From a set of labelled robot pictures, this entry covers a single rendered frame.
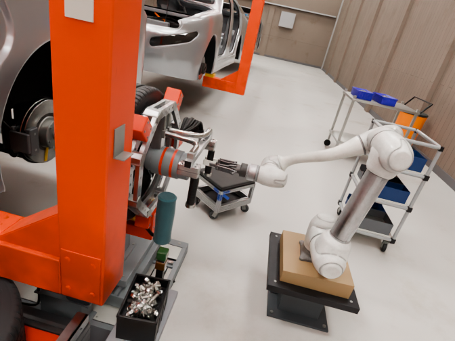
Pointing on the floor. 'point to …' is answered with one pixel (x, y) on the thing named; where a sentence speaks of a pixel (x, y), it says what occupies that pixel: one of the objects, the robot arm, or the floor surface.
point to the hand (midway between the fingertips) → (210, 162)
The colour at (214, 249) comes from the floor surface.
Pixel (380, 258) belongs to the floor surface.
